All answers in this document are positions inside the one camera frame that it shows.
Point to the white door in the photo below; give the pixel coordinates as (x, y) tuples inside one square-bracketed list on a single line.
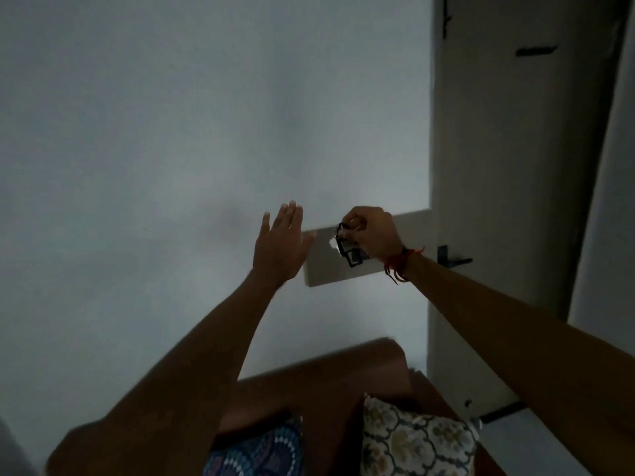
[(511, 168)]

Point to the black door latch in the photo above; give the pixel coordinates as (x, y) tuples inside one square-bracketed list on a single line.
[(535, 51)]

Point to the person's right hand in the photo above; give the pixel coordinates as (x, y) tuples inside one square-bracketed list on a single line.
[(377, 235)]

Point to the brown sofa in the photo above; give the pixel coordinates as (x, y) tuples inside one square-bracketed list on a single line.
[(322, 381)]

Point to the person's left hand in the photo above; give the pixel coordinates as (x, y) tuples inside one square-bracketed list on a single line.
[(278, 252)]

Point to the white wall panel board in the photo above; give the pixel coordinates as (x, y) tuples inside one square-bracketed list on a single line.
[(325, 267)]

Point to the person's right forearm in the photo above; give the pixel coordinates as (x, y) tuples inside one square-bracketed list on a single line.
[(521, 351)]

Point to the blue patterned cushion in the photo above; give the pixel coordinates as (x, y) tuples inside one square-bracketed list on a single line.
[(263, 453)]

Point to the black door stopper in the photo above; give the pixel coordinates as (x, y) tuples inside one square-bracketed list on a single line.
[(501, 412)]

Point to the person's left forearm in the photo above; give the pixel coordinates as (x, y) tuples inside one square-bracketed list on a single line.
[(198, 371)]

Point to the black door hook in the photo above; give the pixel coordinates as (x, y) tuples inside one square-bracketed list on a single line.
[(446, 17)]

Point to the red thread wrist band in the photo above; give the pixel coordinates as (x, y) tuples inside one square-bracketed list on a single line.
[(395, 265)]

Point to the beige floral cushion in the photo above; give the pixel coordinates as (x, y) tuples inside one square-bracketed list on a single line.
[(414, 443)]

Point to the person's left little finger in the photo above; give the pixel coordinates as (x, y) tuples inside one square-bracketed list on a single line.
[(266, 222)]

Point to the person's right fingers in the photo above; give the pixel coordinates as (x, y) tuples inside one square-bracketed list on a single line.
[(354, 224)]

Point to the person's left thumb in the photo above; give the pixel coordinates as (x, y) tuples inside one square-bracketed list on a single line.
[(307, 241)]

